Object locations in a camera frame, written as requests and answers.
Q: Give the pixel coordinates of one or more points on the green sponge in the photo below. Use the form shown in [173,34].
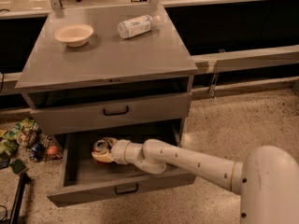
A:
[18,167]

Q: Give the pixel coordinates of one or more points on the white plastic bottle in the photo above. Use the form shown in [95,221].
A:
[137,26]

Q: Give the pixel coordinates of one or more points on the open grey middle drawer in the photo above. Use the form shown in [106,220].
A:
[83,180]

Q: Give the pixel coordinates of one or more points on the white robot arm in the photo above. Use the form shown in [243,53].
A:
[267,181]

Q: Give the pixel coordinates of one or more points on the white paper bowl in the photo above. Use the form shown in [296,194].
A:
[74,35]

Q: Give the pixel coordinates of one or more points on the grey drawer cabinet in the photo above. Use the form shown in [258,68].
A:
[108,67]

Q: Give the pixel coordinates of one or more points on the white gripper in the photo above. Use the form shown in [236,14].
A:
[119,151]

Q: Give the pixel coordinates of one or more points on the green chip bag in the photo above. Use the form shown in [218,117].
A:
[17,135]

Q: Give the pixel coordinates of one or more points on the black pole stand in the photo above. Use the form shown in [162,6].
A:
[14,216]

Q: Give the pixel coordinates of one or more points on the orange fruit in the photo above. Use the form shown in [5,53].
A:
[52,152]

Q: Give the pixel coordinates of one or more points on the closed grey top drawer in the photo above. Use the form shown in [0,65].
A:
[79,118]

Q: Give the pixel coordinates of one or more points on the red coke can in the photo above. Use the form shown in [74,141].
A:
[101,147]

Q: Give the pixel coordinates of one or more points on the blue soda can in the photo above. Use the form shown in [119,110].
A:
[37,152]

